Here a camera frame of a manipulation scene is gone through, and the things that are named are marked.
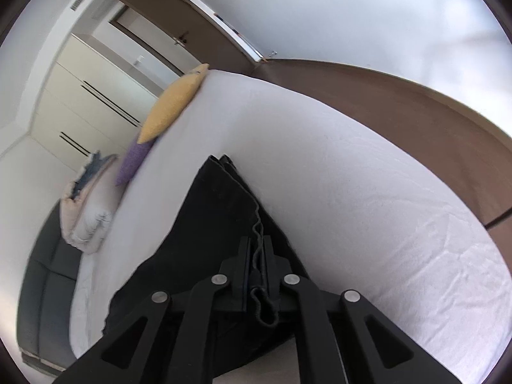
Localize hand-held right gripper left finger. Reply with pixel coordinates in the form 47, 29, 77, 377
52, 237, 252, 384

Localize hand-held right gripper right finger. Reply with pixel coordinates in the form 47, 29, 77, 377
262, 235, 461, 384

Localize black pants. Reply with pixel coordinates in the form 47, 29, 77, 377
102, 154, 321, 379

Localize bed with white sheet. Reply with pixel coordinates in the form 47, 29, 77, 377
68, 68, 509, 384

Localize purple pillow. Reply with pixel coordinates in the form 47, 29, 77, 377
115, 138, 155, 187

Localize folded beige duvet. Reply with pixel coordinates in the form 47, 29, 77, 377
59, 151, 121, 254

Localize yellow pillow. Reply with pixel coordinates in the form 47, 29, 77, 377
137, 63, 211, 145

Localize grey padded headboard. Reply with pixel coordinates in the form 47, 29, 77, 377
16, 198, 83, 369

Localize white wardrobe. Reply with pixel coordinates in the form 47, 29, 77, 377
30, 32, 161, 172

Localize brown door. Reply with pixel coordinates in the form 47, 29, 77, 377
113, 0, 267, 76

